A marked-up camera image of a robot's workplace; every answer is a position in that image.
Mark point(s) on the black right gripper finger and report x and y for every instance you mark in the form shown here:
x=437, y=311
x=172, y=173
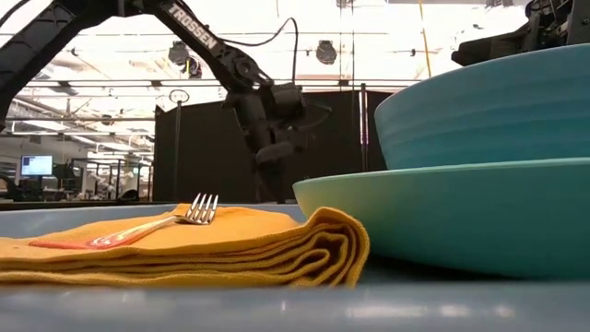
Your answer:
x=493, y=46

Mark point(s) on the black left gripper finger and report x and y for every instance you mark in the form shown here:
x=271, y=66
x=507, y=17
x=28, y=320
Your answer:
x=274, y=175

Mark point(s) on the orange cloth napkin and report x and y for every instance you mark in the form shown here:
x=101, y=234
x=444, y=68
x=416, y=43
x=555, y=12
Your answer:
x=258, y=230

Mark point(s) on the blue plastic bowl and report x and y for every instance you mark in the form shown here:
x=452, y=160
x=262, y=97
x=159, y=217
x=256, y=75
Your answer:
x=484, y=124

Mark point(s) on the teal plastic plate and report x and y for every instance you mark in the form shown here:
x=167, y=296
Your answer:
x=438, y=221

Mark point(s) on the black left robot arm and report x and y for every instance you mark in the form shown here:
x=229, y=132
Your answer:
x=193, y=32

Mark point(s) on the light blue plastic tray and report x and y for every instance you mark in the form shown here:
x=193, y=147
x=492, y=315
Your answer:
x=276, y=309

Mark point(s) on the black curtain partition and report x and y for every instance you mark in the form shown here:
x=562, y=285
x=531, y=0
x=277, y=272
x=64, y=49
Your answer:
x=203, y=152

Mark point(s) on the black hanging ceiling lamp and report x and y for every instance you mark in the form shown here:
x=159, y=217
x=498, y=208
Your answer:
x=326, y=52
x=179, y=53

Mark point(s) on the small lit monitor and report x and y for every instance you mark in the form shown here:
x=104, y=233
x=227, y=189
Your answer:
x=37, y=165

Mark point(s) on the black metal table frame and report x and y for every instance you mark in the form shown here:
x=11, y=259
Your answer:
x=69, y=205

